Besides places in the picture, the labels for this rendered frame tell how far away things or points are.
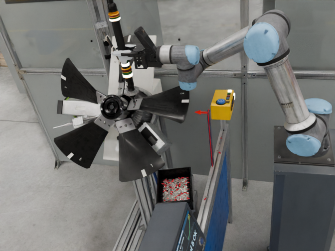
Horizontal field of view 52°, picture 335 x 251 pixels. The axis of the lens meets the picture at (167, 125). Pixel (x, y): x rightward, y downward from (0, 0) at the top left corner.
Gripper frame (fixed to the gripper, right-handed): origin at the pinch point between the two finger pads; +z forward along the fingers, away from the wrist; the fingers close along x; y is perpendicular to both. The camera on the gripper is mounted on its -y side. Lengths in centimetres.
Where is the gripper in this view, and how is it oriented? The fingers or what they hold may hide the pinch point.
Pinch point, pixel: (116, 49)
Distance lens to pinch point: 151.5
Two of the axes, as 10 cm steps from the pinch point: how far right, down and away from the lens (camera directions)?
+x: 2.7, -6.0, 7.5
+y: 1.2, 7.9, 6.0
